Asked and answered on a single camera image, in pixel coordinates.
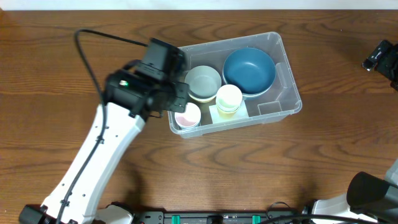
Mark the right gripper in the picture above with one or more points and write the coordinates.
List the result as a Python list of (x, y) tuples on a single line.
[(384, 58)]

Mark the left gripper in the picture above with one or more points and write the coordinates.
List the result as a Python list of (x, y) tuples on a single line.
[(180, 96)]

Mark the pink cup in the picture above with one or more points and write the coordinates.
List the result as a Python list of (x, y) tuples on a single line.
[(190, 117)]

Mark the small light grey bowl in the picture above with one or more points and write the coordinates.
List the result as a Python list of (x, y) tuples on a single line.
[(204, 81)]

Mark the small yellow bowl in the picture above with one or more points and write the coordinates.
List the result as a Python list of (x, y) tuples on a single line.
[(202, 100)]

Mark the yellow cup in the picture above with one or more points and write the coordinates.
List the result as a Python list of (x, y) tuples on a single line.
[(226, 114)]

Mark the cream white cup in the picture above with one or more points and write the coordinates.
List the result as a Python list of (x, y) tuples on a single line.
[(229, 96)]

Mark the green cup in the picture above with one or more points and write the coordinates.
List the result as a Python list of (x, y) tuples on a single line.
[(223, 109)]

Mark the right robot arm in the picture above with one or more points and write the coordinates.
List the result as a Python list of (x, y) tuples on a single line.
[(368, 198)]

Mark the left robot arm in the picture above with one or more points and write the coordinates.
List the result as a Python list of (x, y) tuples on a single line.
[(129, 98)]

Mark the clear plastic storage container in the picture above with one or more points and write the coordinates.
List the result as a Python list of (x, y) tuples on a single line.
[(280, 100)]

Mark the large dark blue bowl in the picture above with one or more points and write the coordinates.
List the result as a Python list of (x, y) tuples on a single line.
[(251, 70)]

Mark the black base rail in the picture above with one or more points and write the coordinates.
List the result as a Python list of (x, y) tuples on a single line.
[(160, 217)]

